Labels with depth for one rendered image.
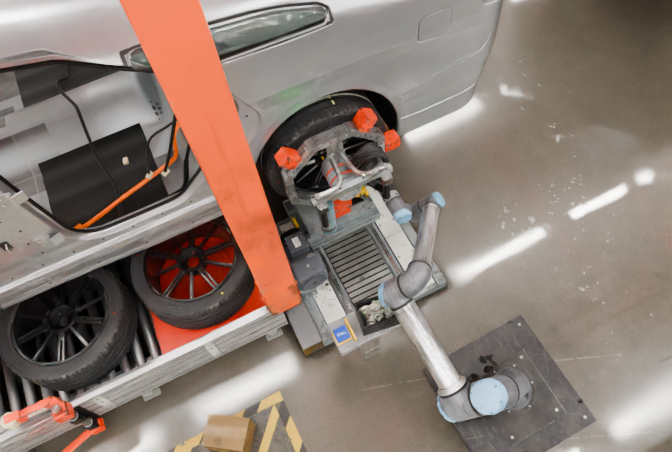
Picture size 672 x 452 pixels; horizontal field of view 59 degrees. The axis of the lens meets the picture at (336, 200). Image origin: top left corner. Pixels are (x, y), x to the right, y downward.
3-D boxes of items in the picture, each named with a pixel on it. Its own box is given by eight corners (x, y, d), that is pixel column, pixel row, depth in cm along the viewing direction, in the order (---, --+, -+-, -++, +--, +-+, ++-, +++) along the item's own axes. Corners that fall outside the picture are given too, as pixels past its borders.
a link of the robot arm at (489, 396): (523, 404, 265) (506, 411, 252) (490, 413, 275) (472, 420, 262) (511, 370, 270) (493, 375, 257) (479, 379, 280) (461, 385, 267)
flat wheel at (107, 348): (65, 419, 302) (42, 410, 282) (-4, 337, 327) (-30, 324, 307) (163, 322, 325) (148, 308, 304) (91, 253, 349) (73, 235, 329)
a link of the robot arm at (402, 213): (404, 226, 313) (393, 224, 305) (393, 207, 319) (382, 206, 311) (416, 214, 308) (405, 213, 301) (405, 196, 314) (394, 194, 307)
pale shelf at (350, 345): (401, 290, 309) (401, 287, 306) (417, 317, 301) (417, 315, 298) (327, 326, 302) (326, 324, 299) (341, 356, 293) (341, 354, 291)
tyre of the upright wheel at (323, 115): (389, 89, 318) (294, 66, 272) (411, 120, 306) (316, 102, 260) (323, 171, 353) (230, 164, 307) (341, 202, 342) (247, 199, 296)
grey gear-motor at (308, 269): (303, 235, 367) (296, 207, 337) (333, 291, 347) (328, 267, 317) (277, 247, 364) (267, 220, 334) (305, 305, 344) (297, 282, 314)
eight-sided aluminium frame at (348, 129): (379, 169, 328) (379, 106, 281) (385, 178, 325) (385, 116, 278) (290, 209, 319) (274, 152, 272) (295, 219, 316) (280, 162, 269)
